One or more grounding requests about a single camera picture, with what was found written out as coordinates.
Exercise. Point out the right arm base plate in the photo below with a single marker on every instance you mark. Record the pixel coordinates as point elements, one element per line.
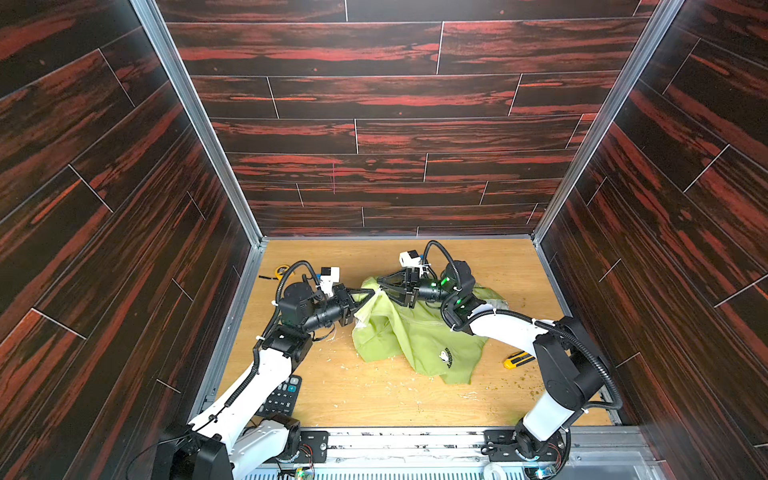
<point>504,445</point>

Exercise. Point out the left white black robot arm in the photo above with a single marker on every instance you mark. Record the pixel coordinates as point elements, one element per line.
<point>217,444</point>

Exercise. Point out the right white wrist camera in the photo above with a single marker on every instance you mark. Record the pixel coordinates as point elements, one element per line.
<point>410,259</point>

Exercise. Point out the yellow utility knife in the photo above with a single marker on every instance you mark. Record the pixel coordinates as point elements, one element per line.
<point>517,360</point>

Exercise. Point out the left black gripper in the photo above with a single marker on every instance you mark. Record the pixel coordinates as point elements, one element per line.
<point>346,306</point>

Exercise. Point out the yellow tape measure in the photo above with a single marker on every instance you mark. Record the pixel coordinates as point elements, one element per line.
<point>277,275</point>

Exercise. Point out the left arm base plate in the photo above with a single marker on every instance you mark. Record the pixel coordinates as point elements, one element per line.
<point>305,447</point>

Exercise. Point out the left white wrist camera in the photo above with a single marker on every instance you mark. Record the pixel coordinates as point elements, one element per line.
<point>328,278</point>

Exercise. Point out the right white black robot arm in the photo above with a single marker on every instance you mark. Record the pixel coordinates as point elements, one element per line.
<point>572,368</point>

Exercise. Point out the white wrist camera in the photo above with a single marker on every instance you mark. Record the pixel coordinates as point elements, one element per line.
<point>410,259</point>
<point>328,278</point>

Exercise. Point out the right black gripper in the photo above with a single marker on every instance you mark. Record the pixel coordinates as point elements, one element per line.
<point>407,288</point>

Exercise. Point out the black calculator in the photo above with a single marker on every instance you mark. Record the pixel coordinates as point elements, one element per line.
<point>283,399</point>

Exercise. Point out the green jacket with printed lining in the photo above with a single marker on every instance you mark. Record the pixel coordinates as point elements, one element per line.
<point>385,330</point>

